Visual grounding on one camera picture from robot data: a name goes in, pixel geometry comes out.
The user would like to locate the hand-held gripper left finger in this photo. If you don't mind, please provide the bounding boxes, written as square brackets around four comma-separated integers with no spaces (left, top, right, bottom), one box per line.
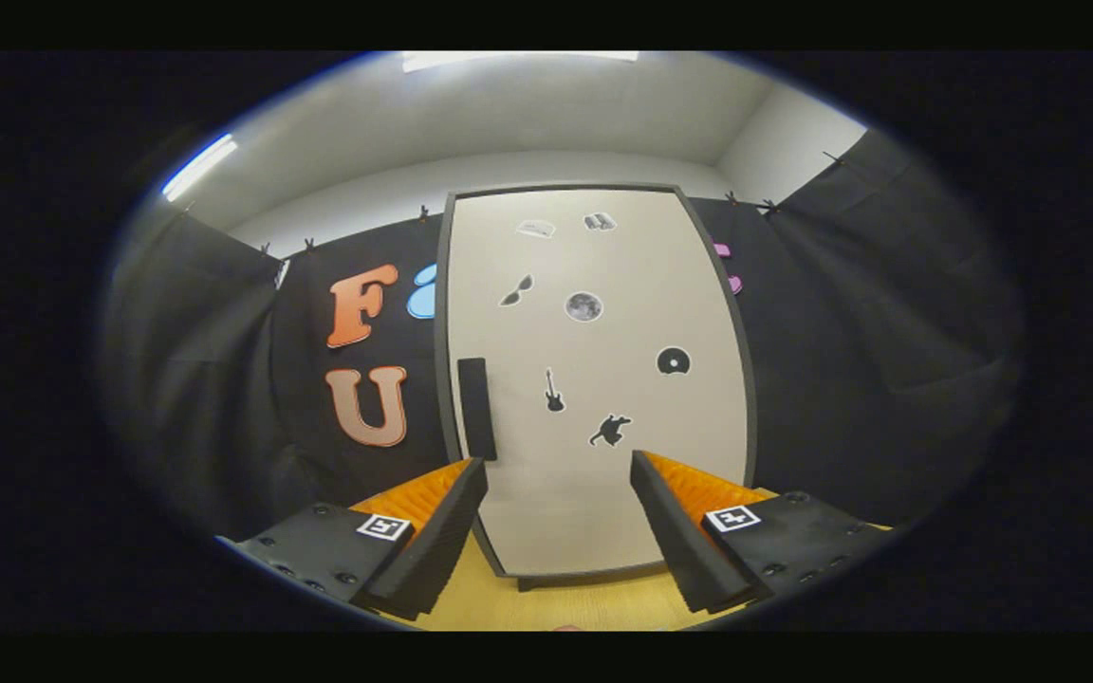
[216,457,490,622]

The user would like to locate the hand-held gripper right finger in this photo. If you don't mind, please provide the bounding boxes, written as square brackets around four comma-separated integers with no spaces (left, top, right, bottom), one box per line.
[629,450,894,615]

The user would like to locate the white cabinet door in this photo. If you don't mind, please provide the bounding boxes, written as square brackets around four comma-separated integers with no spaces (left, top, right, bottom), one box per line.
[449,189,749,575]

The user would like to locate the grey cabinet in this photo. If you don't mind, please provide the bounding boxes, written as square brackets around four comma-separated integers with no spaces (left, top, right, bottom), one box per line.
[434,182,759,591]

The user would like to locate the black backdrop cloth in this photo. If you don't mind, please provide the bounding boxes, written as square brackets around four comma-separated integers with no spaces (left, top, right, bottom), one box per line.
[105,128,1022,542]

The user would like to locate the long ceiling light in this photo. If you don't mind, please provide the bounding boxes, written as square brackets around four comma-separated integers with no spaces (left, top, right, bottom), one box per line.
[162,134,239,202]

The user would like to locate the wide ceiling light panel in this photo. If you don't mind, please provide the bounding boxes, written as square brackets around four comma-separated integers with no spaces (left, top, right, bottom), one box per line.
[402,51,639,74]

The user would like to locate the black door handle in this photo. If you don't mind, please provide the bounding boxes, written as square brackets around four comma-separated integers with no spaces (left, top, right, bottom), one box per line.
[457,358,498,462]

